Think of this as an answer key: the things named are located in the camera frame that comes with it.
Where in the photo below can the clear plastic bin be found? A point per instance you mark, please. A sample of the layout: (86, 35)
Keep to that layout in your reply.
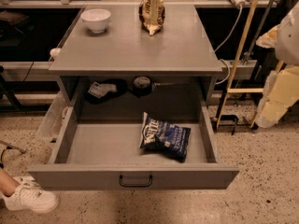
(51, 124)

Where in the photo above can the grey open drawer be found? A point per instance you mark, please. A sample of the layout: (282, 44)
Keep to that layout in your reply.
(90, 155)

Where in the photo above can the white bowl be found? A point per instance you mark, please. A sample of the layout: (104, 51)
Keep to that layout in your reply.
(96, 20)

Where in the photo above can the white sneaker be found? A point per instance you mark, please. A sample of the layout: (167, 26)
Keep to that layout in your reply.
(30, 196)

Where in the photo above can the brown chip bag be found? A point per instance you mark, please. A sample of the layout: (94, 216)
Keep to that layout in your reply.
(152, 14)

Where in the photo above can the grey cabinet counter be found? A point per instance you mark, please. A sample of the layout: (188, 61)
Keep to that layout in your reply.
(179, 58)

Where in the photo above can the blue chip bag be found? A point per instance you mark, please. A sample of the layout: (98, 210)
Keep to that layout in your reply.
(162, 135)

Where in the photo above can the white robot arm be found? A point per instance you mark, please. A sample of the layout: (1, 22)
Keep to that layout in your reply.
(281, 89)

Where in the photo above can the black tape roll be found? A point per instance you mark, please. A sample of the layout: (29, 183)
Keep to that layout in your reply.
(142, 86)

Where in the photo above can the small white knob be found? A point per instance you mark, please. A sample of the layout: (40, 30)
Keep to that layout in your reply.
(54, 52)

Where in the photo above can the black drawer handle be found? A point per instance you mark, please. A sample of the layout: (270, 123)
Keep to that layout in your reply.
(135, 181)

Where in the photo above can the person's bare leg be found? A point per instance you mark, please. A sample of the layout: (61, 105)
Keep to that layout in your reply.
(7, 183)

